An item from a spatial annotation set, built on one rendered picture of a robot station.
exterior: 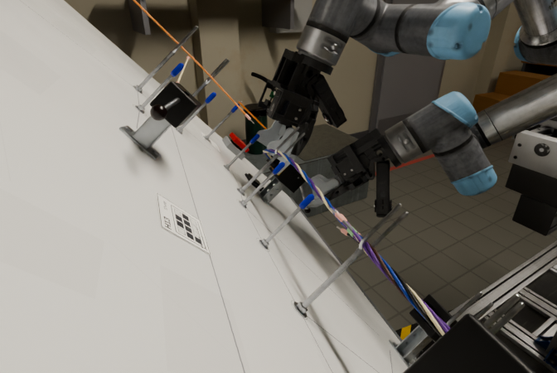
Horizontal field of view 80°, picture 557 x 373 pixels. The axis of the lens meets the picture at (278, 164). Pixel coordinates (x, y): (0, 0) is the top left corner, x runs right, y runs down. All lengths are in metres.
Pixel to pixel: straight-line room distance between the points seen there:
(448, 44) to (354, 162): 0.27
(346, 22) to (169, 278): 0.47
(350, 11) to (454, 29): 0.15
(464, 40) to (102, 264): 0.49
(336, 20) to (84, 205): 0.46
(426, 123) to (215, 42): 2.13
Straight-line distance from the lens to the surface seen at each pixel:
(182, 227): 0.28
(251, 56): 2.95
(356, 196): 2.74
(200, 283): 0.24
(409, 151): 0.67
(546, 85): 0.83
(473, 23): 0.55
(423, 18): 0.57
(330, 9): 0.57
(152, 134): 0.36
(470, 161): 0.70
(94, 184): 0.25
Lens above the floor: 1.42
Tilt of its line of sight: 25 degrees down
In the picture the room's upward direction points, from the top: straight up
